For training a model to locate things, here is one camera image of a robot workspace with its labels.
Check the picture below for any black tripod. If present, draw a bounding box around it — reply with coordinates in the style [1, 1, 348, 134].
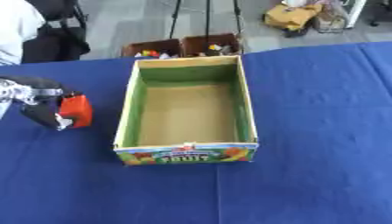
[168, 0, 245, 43]

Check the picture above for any brown cardboard box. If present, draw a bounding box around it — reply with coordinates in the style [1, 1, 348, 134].
[121, 38, 184, 59]
[178, 32, 244, 58]

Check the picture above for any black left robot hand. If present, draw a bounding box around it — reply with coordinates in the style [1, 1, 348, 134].
[0, 74, 85, 131]

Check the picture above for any wire basket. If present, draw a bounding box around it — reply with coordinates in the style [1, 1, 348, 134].
[311, 3, 349, 34]

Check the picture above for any person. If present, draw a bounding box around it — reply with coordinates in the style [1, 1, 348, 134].
[0, 0, 48, 67]

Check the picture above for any yellow bag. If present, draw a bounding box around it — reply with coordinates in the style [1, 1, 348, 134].
[262, 3, 325, 32]

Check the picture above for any black chair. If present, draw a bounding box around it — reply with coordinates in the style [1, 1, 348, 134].
[19, 0, 92, 64]

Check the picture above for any cardboard box with green inside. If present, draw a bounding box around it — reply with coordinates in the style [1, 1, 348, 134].
[111, 54, 261, 166]

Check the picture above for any orange block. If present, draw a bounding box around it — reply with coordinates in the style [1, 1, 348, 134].
[56, 94, 95, 130]

